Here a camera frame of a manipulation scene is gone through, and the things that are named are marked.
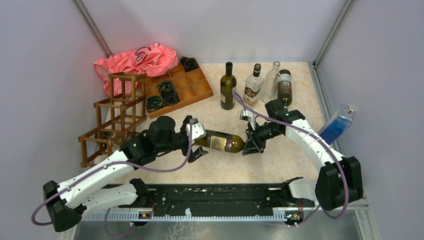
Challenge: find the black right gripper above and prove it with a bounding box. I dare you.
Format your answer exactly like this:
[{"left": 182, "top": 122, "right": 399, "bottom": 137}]
[{"left": 242, "top": 121, "right": 282, "bottom": 155}]

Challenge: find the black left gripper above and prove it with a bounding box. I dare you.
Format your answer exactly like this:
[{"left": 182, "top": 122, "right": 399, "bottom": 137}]
[{"left": 156, "top": 118, "right": 209, "bottom": 162}]

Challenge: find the green wine bottle silver foil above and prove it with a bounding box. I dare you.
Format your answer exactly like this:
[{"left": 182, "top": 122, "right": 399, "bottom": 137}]
[{"left": 194, "top": 130, "right": 246, "bottom": 153}]

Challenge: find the clear glass bottle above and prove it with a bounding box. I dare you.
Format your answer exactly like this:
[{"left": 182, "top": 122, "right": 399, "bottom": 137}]
[{"left": 260, "top": 61, "right": 281, "bottom": 104}]

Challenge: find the clear liquor bottle brown label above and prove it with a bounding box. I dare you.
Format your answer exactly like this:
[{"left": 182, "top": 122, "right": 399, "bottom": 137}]
[{"left": 243, "top": 63, "right": 264, "bottom": 106}]

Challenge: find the green wine bottle black neck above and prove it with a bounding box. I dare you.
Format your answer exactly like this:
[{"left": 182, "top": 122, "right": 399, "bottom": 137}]
[{"left": 220, "top": 61, "right": 237, "bottom": 110}]

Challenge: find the green wine bottle silver neck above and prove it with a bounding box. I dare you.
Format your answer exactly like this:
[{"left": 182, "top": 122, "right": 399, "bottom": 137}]
[{"left": 94, "top": 131, "right": 140, "bottom": 142}]

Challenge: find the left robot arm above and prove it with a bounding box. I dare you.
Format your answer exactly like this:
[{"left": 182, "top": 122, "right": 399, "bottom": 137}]
[{"left": 43, "top": 115, "right": 207, "bottom": 233}]

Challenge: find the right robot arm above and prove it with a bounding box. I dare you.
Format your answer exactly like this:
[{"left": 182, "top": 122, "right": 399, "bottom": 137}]
[{"left": 240, "top": 99, "right": 364, "bottom": 211}]

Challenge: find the dark wine bottle lying down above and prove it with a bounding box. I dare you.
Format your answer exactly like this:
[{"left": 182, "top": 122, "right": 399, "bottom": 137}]
[{"left": 277, "top": 69, "right": 293, "bottom": 106}]

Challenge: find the brown wooden wine rack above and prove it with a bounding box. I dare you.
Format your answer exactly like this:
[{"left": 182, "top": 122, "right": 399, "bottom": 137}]
[{"left": 78, "top": 72, "right": 147, "bottom": 168}]

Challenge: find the blue liquid square bottle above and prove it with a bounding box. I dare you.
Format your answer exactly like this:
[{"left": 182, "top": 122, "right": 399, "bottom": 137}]
[{"left": 318, "top": 104, "right": 359, "bottom": 145}]

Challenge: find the rolled black sock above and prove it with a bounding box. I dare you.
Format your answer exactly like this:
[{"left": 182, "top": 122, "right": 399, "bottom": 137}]
[{"left": 157, "top": 80, "right": 180, "bottom": 106}]

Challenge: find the rolled dark blue sock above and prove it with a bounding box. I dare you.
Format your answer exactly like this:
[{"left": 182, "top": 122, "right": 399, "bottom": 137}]
[{"left": 146, "top": 95, "right": 165, "bottom": 113}]

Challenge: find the wooden compartment tray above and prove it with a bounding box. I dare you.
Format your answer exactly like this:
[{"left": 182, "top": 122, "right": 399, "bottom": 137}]
[{"left": 144, "top": 60, "right": 214, "bottom": 119}]

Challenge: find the rolled dark sock far corner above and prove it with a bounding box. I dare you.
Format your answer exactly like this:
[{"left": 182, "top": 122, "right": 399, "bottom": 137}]
[{"left": 179, "top": 56, "right": 199, "bottom": 73}]

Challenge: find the pink plastic bag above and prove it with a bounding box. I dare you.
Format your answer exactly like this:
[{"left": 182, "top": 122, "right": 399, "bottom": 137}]
[{"left": 93, "top": 42, "right": 179, "bottom": 96}]

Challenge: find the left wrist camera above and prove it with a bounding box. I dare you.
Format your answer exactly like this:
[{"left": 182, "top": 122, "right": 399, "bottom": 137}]
[{"left": 186, "top": 122, "right": 207, "bottom": 141}]

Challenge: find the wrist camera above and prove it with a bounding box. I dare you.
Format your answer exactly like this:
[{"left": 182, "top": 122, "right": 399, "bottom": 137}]
[
  {"left": 186, "top": 122, "right": 207, "bottom": 141},
  {"left": 239, "top": 109, "right": 257, "bottom": 130}
]

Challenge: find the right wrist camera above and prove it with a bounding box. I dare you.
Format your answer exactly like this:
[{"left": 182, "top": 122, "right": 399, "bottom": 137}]
[{"left": 239, "top": 109, "right": 257, "bottom": 130}]

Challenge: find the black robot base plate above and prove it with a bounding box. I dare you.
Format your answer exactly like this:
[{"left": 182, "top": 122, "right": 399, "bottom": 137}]
[{"left": 125, "top": 183, "right": 315, "bottom": 217}]

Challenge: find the white cable duct strip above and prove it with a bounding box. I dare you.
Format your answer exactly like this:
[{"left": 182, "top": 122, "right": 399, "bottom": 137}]
[{"left": 82, "top": 209, "right": 288, "bottom": 222}]

